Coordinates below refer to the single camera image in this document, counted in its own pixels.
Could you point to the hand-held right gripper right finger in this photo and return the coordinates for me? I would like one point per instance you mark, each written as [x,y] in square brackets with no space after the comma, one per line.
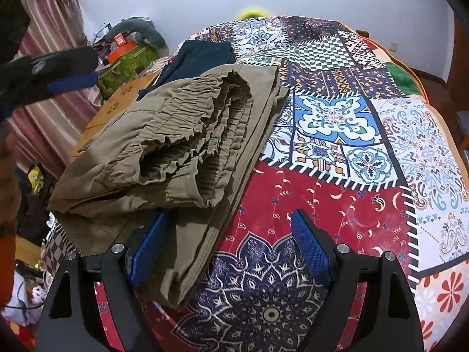
[311,249]

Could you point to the small red box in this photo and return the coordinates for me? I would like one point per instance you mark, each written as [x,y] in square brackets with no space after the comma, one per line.
[119,39]

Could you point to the orange box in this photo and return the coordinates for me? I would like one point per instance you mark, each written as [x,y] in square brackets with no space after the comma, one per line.
[121,53]

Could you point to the small white toy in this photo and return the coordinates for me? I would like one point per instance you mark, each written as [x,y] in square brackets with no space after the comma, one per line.
[38,295]

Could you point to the white wall socket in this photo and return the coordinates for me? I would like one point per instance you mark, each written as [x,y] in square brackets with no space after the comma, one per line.
[394,46]

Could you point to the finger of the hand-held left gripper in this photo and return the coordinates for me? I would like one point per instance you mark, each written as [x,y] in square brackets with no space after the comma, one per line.
[73,83]
[69,62]

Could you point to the yellow toy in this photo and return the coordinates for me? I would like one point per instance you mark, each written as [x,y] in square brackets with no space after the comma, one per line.
[36,179]

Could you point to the khaki pants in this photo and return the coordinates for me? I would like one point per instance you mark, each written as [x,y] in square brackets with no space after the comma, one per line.
[165,128]

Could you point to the orange green fleece blanket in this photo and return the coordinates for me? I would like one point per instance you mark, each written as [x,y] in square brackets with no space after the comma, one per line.
[403,77]

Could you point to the wooden bed post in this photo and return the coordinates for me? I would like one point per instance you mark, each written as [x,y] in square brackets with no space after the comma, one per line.
[362,33]

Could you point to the grey stuffed pillow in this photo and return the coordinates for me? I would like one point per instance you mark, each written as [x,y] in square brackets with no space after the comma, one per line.
[146,31]

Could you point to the yellow foam tube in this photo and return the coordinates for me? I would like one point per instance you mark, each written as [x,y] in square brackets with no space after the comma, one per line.
[252,13]

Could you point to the striped pink curtain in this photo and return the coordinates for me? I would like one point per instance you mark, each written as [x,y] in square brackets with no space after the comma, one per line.
[51,124]

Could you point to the dark navy garment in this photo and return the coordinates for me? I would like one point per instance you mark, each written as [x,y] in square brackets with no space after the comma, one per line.
[205,55]

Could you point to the green patterned storage box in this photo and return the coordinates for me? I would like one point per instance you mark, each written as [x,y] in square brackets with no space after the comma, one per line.
[132,62]

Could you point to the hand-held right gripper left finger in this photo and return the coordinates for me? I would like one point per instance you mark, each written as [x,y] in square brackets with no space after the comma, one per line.
[146,260]

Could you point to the patchwork printed bedspread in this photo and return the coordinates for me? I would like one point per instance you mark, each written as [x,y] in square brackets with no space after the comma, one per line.
[329,154]

